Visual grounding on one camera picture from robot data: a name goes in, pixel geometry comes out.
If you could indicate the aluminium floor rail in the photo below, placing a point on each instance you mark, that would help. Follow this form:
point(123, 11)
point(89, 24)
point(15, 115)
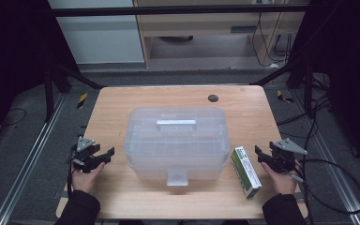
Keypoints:
point(334, 178)
point(28, 165)

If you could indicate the green and white carton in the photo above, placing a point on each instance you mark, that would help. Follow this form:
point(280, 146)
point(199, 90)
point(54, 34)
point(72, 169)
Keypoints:
point(246, 172)

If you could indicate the black horizontal frame bar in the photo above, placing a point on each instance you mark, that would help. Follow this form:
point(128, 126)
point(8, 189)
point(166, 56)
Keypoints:
point(168, 10)

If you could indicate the dark round table grommet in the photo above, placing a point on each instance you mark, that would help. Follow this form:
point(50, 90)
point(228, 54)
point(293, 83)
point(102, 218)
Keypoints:
point(213, 98)

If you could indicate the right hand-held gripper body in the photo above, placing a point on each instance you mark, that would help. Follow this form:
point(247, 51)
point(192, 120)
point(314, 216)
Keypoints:
point(282, 159)

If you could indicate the grey tape strip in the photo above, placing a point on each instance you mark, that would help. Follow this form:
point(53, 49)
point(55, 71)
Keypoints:
point(298, 196)
point(61, 194)

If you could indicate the black metal stand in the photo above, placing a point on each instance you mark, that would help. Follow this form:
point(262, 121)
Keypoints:
point(48, 93)
point(308, 90)

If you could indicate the person's left hand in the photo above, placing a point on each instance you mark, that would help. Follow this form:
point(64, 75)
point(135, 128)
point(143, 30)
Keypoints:
point(86, 181)

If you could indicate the person's right hand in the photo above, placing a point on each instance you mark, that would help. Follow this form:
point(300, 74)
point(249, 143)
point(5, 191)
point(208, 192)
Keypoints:
point(282, 182)

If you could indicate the clear plastic storage box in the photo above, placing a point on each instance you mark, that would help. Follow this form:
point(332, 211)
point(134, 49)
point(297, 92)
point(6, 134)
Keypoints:
point(176, 146)

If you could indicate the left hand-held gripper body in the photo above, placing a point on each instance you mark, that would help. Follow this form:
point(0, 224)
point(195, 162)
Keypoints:
point(82, 161)

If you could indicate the yellow black striped tape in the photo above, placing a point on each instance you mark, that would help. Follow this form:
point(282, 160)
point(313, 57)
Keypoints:
point(282, 97)
point(82, 100)

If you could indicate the light wooden desk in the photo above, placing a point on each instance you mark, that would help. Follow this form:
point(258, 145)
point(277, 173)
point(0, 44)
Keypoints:
point(200, 23)

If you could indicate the dark curtain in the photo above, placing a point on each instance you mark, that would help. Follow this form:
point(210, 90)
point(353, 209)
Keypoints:
point(353, 62)
point(9, 47)

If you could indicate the white cabinet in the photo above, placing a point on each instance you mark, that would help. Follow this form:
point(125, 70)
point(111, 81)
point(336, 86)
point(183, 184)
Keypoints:
point(101, 40)

